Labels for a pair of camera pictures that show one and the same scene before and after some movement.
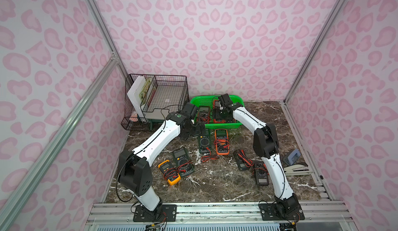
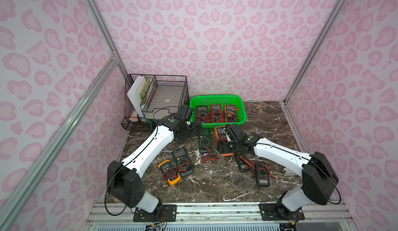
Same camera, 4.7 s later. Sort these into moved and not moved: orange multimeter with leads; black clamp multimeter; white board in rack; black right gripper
Moved: black right gripper
Not moved: white board in rack; orange multimeter with leads; black clamp multimeter
